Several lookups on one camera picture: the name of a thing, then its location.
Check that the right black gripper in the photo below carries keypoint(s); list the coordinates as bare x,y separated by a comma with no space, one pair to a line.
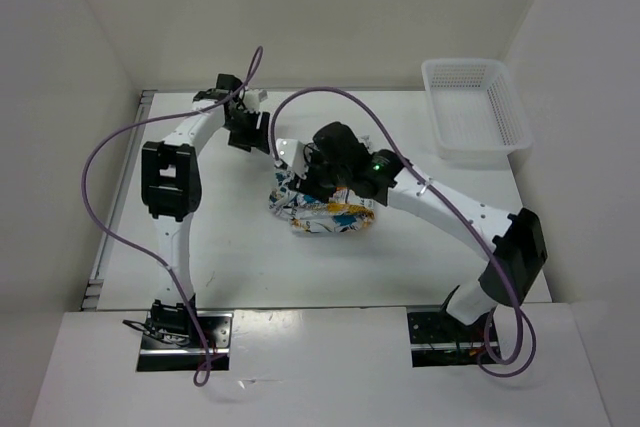
308,186

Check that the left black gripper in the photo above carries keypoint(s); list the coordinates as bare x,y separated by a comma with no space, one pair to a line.
256,138

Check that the patterned white teal yellow shorts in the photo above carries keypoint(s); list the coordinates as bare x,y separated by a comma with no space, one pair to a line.
343,212

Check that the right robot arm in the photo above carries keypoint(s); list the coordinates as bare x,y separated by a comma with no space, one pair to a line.
511,243

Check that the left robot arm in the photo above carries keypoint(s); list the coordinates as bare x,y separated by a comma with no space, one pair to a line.
171,189

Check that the white plastic basket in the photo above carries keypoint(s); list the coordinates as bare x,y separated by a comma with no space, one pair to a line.
475,109

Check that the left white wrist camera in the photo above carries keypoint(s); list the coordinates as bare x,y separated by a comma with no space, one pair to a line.
252,99

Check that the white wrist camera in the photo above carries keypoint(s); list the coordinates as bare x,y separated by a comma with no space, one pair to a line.
291,156
252,99

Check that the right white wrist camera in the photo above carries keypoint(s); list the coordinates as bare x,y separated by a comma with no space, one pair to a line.
291,156

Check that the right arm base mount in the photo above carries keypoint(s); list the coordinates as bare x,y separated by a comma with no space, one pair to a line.
437,340

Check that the aluminium table edge rail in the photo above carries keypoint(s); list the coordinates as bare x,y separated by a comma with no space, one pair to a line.
132,137

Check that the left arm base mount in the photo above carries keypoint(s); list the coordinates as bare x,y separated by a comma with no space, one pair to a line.
161,351

